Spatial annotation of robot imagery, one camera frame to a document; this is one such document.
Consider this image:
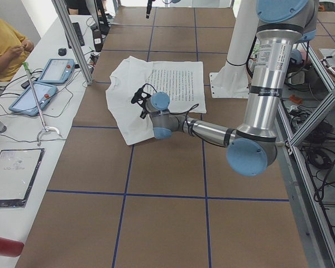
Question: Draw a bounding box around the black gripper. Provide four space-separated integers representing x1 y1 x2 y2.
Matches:
131 87 151 117

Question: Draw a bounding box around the white long-sleeve printed shirt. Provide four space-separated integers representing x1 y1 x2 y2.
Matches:
106 56 206 145

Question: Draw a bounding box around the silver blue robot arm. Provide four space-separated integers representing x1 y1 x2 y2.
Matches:
131 1 319 176

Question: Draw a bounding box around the upper blue teach pendant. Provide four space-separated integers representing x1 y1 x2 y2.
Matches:
37 59 75 84

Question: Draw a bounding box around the blue teach pendant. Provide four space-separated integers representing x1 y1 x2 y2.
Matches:
37 59 75 84
9 82 58 116

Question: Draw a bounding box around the black computer mouse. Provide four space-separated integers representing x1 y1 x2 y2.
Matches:
58 47 67 56

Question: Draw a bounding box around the black keyboard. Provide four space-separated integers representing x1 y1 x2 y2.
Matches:
72 22 85 46

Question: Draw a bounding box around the lower blue teach pendant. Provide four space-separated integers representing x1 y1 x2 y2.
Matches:
9 82 58 116

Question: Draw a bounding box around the silver reacher grabber tool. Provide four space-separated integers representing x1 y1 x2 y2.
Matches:
22 61 63 147

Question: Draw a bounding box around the person in yellow shirt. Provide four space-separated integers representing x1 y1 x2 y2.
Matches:
0 19 34 82

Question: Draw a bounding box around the red cylinder object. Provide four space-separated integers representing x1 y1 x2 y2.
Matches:
0 237 24 257

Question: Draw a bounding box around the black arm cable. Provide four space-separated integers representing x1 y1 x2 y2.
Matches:
141 83 200 135

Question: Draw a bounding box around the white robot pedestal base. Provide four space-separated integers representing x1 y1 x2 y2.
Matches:
210 1 259 98

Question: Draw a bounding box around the grey aluminium frame post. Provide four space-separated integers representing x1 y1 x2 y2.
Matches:
52 0 93 85

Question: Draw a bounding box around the aluminium frame rail right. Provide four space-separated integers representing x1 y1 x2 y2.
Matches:
276 43 335 267

